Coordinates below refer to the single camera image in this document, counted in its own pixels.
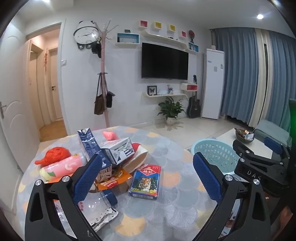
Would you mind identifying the pink packet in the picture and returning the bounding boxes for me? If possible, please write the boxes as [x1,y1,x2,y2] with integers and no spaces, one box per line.
[102,130,120,141]

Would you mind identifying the green panel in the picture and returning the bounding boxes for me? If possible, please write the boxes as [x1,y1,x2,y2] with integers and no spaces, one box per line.
[289,98,296,139]

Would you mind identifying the dark bowl with wrappers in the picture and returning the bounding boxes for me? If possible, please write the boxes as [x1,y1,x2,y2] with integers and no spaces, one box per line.
[234,127,255,143]

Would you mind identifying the beige hallway door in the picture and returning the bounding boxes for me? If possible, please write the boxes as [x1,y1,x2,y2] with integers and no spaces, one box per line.
[50,47,64,120]

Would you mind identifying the brown hanging bag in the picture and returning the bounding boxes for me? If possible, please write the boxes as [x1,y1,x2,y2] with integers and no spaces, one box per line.
[94,73,105,115]

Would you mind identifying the black hanging bag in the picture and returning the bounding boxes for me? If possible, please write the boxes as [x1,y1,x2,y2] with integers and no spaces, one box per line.
[105,91,115,108]

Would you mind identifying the silver foil wrapper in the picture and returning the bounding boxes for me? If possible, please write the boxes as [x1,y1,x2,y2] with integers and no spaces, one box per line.
[89,207,119,232]

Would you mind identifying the teal sofa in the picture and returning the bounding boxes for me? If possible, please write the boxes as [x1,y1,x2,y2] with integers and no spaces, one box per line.
[253,119,292,146]

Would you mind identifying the dark blue milk carton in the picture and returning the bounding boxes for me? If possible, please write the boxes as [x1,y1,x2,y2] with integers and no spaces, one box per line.
[77,128,113,183]

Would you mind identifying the clear plastic bottle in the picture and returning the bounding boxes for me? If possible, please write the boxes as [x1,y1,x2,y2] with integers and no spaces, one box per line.
[79,189,119,223]

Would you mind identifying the black guitar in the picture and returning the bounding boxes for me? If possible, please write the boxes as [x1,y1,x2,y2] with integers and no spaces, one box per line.
[187,75,201,118]

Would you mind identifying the potted green plant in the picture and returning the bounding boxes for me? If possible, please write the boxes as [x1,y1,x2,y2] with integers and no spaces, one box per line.
[158,96,186,126]

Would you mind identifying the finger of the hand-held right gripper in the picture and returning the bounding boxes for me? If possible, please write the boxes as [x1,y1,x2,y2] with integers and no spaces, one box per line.
[264,137,292,163]
[232,139,281,166]

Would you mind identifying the blue curtain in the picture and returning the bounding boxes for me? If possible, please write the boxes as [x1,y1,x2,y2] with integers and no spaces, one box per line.
[266,30,296,135]
[214,28,259,126]

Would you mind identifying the pink coat rack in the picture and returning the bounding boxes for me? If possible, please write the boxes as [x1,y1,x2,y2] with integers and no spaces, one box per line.
[94,20,116,128]

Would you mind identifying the paper cup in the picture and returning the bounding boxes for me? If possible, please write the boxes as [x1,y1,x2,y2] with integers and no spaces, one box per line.
[121,142,149,173]

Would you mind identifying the long white wavy shelf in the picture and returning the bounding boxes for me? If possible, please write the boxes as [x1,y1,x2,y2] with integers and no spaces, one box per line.
[145,29,199,55]

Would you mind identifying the white coffee table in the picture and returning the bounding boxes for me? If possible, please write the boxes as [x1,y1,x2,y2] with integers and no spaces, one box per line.
[216,127,274,159]

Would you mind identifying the blue white wall shelf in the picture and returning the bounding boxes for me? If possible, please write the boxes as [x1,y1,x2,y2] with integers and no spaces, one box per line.
[117,33,141,44]

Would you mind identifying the panda wall clock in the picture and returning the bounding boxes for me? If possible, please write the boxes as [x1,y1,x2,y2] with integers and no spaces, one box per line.
[73,21,100,50]

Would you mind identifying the patterned tablecloth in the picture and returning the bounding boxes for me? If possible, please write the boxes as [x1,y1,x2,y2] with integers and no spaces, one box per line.
[16,126,234,241]

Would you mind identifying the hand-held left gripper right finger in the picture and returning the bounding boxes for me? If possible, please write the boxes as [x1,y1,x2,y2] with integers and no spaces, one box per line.
[193,152,272,241]

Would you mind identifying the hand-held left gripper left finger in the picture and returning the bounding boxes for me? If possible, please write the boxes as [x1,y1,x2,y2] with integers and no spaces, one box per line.
[24,153,103,241]

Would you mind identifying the red plastic bag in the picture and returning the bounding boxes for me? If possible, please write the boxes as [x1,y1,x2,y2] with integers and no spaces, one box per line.
[35,147,72,166]

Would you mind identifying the black wall television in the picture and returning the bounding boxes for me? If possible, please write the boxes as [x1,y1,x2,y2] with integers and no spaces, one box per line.
[142,42,189,80]

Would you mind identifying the blue tiger print box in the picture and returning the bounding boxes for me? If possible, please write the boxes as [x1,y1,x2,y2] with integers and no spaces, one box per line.
[128,164,162,200]

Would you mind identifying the light blue plastic basket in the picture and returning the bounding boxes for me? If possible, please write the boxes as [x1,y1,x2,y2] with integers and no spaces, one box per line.
[191,138,242,175]

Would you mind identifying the white milk carton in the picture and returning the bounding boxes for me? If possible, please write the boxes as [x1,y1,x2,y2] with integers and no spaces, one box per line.
[99,137,135,165]

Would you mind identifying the pink drink bottle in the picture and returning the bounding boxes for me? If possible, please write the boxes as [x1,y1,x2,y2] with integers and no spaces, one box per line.
[39,155,88,183]

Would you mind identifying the red white wall box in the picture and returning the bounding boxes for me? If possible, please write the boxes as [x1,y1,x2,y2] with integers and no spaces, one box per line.
[180,83,199,92]

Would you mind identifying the orange snack packet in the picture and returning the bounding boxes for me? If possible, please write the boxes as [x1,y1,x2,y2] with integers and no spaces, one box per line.
[95,168,133,192]

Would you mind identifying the black cap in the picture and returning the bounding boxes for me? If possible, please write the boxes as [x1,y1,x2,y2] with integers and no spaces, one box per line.
[91,40,102,58]

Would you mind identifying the low white wall shelf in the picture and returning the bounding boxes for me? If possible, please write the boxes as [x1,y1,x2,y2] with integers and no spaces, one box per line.
[142,93,188,98]

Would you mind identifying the white printed packet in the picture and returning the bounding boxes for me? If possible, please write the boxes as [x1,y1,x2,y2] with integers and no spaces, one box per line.
[53,198,79,232]

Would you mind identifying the beige curtain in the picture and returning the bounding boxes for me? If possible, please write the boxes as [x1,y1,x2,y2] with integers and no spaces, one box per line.
[248,30,271,129]

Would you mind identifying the white room door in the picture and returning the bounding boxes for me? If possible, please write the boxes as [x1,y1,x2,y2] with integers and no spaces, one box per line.
[0,30,41,209]

